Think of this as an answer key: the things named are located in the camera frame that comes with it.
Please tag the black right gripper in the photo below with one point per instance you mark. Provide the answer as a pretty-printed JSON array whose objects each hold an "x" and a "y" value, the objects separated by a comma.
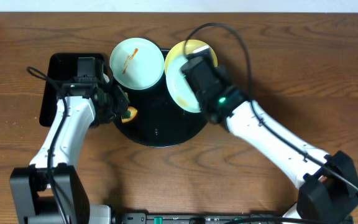
[{"x": 224, "y": 76}]

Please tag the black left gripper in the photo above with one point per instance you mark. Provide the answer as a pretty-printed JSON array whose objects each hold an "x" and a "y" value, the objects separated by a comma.
[{"x": 122, "y": 106}]

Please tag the orange green sponge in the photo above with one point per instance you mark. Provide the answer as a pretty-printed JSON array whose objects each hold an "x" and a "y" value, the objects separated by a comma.
[{"x": 129, "y": 114}]

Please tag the light green plate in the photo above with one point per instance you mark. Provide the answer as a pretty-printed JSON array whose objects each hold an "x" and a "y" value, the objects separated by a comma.
[
  {"x": 178, "y": 87},
  {"x": 137, "y": 63}
]

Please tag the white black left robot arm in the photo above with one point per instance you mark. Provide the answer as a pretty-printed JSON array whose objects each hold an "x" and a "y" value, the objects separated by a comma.
[{"x": 49, "y": 189}]

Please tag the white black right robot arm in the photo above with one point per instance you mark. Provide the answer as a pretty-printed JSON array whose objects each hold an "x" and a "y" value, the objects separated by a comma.
[{"x": 327, "y": 184}]

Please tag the round black tray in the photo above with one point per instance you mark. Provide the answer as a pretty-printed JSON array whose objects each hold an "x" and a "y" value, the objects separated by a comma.
[{"x": 159, "y": 122}]

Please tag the rectangular black tray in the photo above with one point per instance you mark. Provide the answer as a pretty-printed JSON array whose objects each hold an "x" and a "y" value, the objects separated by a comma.
[{"x": 62, "y": 67}]

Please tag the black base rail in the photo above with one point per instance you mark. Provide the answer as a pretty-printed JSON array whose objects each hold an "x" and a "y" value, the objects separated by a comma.
[{"x": 145, "y": 218}]

